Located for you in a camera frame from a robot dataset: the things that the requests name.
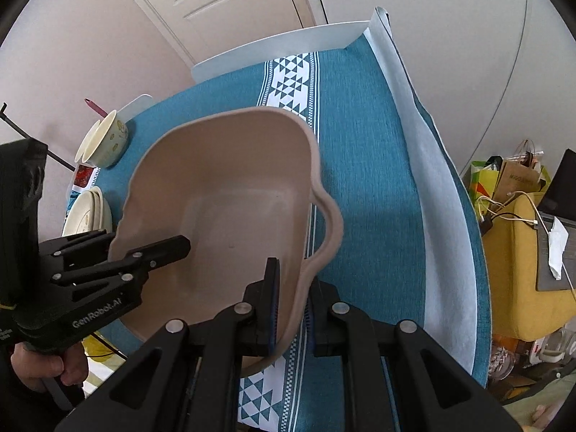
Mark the cream bowl near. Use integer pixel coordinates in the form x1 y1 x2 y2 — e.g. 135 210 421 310
82 110 129 168

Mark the teal tablecloth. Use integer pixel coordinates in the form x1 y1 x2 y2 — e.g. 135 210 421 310
91 6 493 432

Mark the brown paper bag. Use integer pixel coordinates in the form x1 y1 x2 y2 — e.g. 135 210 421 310
492 160 540 203

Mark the cream bowl far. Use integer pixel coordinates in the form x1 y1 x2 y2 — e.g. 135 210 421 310
74 120 100 164

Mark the yellow chair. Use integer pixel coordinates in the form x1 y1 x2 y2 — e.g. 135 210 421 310
482 192 575 341

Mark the white door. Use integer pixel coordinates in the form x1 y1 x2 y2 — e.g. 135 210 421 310
134 0 327 67

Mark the cream bowl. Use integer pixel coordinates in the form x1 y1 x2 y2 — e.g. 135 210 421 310
74 120 100 164
82 110 129 168

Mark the black laptop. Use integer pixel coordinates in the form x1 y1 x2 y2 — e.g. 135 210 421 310
538 149 576 221

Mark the white charging cable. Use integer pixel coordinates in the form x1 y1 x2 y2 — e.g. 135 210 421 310
474 190 576 302

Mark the person's left hand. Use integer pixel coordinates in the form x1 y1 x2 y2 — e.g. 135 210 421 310
11 342 89 392

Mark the white plate gold pattern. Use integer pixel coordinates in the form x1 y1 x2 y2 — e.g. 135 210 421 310
62 186 113 237

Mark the black metal rack pole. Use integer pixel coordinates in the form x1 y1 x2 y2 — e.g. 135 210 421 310
0 103 76 172

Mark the beige handled tray dish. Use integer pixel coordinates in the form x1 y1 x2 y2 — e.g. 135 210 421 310
108 107 344 375

